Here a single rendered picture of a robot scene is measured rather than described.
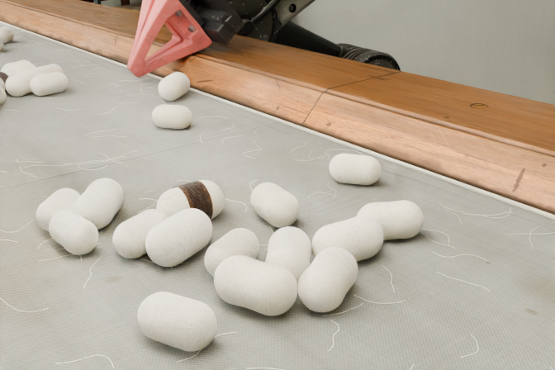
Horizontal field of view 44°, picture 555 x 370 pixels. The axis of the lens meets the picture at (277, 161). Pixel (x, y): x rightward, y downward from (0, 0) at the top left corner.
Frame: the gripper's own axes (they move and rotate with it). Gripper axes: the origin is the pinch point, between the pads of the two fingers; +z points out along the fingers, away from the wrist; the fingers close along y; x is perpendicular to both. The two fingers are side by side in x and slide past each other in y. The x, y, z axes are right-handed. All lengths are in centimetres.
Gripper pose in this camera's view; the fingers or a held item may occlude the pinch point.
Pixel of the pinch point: (138, 66)
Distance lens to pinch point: 67.4
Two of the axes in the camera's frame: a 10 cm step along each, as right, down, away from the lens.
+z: -5.9, 7.8, -2.2
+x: 5.2, 5.7, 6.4
